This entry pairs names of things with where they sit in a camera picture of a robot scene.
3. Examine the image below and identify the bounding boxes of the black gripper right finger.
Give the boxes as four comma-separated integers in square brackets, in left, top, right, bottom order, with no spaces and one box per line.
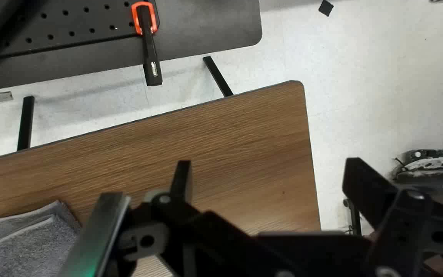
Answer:
[342,158,443,277]

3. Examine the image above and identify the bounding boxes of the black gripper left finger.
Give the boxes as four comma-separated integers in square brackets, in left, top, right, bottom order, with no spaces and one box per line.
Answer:
[128,159,296,277]

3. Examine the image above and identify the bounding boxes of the grey terry towel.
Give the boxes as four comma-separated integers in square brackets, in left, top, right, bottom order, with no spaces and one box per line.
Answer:
[0,199,84,277]

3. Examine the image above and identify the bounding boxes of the black and silver floor device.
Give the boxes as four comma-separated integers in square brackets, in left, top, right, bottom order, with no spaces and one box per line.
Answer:
[391,148,443,191]

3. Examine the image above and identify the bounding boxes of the short black table leg bar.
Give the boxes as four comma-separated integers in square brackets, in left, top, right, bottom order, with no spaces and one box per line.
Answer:
[202,54,236,99]

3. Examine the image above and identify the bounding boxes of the orange and black clamp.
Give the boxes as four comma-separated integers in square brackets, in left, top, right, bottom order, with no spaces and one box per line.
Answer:
[130,0,165,88]

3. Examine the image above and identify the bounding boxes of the long black table leg bar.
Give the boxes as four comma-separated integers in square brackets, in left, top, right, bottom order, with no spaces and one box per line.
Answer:
[16,94,37,153]

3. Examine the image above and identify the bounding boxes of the black perforated board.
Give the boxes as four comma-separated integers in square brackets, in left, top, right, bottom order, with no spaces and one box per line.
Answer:
[0,0,264,94]

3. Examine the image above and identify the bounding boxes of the small black floor square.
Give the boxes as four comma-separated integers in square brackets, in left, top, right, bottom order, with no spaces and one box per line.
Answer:
[317,0,336,19]

